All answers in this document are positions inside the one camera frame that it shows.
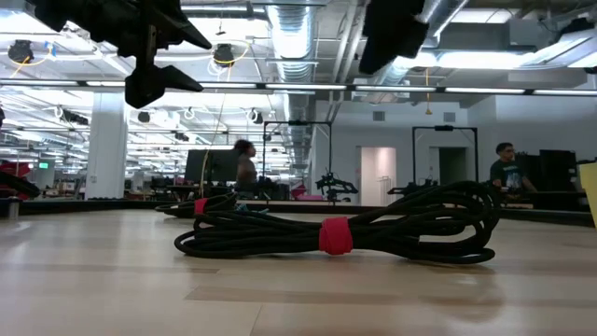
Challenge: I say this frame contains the white door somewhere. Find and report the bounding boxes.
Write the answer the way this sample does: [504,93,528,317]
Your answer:
[358,147,398,206]

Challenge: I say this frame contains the yellow plastic bin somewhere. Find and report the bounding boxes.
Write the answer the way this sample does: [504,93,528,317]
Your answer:
[579,161,597,230]

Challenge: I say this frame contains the black ceiling cable reel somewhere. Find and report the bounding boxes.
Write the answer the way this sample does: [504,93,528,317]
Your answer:
[213,43,236,67]
[7,39,35,64]

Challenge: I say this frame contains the black computer monitor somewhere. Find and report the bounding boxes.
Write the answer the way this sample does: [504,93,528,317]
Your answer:
[184,148,240,184]

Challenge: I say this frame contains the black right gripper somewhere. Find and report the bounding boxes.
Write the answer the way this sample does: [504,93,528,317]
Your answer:
[358,0,430,76]

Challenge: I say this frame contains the silver ventilation duct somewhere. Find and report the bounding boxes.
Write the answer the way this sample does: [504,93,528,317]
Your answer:
[265,0,319,85]

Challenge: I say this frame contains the black metal station frame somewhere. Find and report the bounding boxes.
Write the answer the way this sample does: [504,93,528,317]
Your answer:
[262,119,333,189]
[411,124,479,186]

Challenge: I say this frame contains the black table edge rail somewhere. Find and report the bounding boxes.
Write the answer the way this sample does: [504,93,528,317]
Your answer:
[18,198,597,228]

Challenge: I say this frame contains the yellow hanging cord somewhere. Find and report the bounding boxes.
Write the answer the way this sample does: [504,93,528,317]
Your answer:
[423,67,433,116]

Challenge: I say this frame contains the long ceiling light bar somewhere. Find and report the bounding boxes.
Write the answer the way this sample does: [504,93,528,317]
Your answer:
[0,78,597,97]

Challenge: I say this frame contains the black cabinet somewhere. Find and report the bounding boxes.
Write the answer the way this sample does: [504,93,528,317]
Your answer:
[515,148,578,193]

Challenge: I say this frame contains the white pillar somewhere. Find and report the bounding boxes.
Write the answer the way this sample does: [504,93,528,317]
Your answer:
[85,91,129,201]

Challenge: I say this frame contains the person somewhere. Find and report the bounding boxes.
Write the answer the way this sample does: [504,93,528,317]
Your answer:
[231,138,259,200]
[489,142,538,195]

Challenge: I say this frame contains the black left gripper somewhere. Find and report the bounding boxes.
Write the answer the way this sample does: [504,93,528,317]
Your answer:
[27,0,214,109]

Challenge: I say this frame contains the black cable bundle red strap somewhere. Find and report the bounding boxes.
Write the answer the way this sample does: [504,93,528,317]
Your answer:
[174,180,503,265]
[155,191,270,219]

